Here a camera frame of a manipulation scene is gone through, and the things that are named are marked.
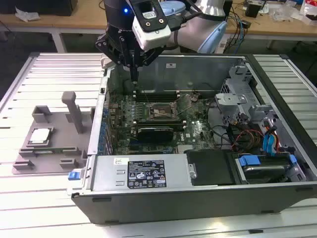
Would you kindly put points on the silver power supply unit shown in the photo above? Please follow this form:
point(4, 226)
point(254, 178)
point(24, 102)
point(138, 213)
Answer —
point(106, 173)

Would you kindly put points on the white case label sticker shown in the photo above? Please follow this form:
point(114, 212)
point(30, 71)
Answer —
point(171, 65)

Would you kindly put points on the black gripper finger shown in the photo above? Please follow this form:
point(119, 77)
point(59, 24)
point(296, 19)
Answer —
point(106, 47)
point(152, 55)

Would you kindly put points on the hard disk in blue carrier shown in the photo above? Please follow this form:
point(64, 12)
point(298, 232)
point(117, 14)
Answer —
point(262, 171)

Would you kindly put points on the open black PC case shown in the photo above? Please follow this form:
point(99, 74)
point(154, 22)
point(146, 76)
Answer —
point(173, 205)

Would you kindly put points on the grey metal drive cage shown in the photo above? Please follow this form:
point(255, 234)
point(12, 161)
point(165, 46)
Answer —
point(230, 99)

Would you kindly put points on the green motherboard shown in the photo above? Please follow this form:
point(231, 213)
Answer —
point(198, 129)

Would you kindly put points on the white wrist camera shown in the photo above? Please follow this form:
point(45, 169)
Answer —
point(154, 39)

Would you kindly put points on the grey parts rack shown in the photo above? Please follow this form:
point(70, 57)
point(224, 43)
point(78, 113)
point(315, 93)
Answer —
point(57, 138)

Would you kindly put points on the black graphics card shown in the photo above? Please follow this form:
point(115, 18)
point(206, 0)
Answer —
point(154, 135)

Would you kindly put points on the large black box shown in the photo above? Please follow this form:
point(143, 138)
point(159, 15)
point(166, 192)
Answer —
point(37, 6)

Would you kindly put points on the black plastic shroud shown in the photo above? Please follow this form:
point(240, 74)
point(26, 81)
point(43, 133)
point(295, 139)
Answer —
point(210, 168)

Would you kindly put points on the blue case latch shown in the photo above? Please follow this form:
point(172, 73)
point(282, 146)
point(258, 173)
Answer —
point(74, 174)

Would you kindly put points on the CPU socket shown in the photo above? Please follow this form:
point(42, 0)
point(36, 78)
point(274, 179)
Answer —
point(161, 109)

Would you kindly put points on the small black adapter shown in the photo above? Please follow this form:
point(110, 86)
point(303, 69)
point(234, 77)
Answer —
point(246, 24)

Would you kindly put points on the crumpled white plastic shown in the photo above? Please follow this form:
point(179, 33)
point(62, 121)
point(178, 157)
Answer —
point(26, 15)

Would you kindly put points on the black device on desk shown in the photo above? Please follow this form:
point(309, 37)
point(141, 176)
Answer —
point(252, 10)

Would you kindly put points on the silver CPU green edge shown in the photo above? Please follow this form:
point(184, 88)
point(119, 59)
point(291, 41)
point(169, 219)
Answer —
point(40, 136)

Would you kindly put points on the red white package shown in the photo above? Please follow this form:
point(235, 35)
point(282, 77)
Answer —
point(309, 10)

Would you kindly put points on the light wooden desk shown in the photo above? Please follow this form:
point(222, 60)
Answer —
point(74, 22)

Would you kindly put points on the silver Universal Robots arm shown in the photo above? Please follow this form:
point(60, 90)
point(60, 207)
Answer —
point(193, 34)

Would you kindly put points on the clear plastic bags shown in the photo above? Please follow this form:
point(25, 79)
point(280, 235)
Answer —
point(282, 12)

